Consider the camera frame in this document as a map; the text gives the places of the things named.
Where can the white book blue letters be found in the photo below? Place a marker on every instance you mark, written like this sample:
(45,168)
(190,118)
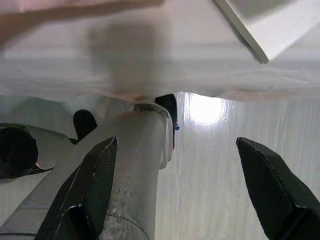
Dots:
(287,25)

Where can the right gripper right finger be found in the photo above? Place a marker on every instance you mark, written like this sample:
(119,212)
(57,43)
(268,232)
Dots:
(275,195)

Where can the silver robot right leg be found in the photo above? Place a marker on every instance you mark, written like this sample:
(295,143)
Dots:
(140,162)

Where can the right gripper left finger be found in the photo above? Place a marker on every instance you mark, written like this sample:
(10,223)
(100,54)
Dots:
(85,190)

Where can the cream sheeted bed mattress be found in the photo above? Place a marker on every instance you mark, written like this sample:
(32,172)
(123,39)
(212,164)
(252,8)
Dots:
(62,70)

